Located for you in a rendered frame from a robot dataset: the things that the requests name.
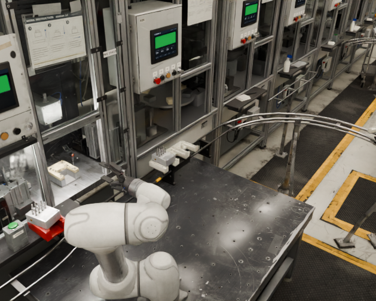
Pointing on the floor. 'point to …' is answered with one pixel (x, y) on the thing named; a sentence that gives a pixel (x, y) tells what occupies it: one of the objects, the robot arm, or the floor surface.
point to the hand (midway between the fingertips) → (104, 171)
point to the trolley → (371, 54)
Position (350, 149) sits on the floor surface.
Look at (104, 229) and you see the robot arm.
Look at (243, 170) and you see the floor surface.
